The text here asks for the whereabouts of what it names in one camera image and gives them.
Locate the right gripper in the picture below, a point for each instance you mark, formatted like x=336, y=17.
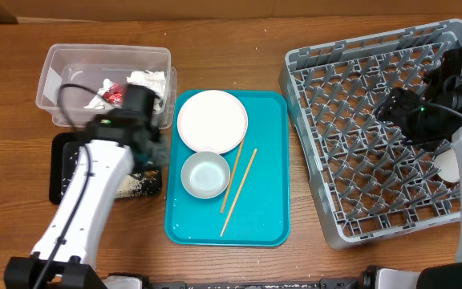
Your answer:
x=399, y=111

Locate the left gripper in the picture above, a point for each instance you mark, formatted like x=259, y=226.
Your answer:
x=162, y=148

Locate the cooked white rice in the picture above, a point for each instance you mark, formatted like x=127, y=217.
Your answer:
x=136, y=185

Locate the small white plate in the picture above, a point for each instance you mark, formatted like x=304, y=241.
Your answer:
x=448, y=167

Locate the red snack wrapper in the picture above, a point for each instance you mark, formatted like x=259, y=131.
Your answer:
x=114, y=95

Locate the white tissue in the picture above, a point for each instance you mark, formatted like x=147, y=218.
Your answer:
x=154, y=80

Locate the grey bowl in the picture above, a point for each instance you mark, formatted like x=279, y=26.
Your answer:
x=205, y=175

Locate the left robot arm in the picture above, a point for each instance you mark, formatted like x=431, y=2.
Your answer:
x=114, y=145

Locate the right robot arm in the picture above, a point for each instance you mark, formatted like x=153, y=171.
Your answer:
x=443, y=92

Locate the grey dishwasher rack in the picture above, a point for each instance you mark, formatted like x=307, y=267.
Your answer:
x=365, y=183

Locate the clear plastic waste bin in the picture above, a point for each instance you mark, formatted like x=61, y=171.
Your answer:
x=89, y=65

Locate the large white plate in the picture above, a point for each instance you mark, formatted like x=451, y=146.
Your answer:
x=212, y=120

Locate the black plastic tray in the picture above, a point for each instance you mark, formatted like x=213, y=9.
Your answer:
x=64, y=142

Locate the left wooden chopstick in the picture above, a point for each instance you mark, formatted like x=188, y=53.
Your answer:
x=232, y=176

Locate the wooden chopstick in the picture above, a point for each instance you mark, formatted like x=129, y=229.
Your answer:
x=232, y=176
x=238, y=194

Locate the right wooden chopstick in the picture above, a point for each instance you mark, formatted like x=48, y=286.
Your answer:
x=238, y=194

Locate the teal serving tray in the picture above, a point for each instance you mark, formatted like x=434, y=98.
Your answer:
x=262, y=213

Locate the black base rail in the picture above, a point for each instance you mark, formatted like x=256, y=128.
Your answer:
x=325, y=283

